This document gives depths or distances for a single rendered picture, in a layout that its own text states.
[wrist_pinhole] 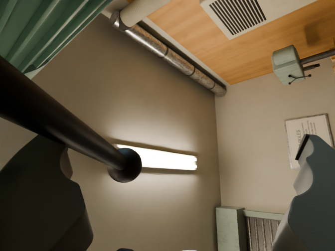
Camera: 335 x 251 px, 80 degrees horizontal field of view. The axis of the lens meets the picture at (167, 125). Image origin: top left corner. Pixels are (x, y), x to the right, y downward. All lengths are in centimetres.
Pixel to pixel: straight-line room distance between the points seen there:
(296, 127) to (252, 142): 58
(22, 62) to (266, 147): 303
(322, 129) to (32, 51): 298
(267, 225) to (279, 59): 203
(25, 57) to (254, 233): 315
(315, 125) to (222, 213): 163
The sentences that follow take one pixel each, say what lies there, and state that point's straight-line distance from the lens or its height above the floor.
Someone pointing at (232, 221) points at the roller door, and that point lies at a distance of 302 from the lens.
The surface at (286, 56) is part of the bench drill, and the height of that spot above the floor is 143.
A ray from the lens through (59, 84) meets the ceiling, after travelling 173.
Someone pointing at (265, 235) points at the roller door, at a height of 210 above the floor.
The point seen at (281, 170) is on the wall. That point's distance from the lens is 306.
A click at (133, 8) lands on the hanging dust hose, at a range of 197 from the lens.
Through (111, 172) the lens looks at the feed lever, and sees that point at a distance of 20.
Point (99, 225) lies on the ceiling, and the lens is 181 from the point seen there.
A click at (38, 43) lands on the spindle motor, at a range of 19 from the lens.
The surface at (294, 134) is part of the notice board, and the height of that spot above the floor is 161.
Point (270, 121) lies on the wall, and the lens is 317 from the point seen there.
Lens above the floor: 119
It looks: 39 degrees up
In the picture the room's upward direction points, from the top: 102 degrees counter-clockwise
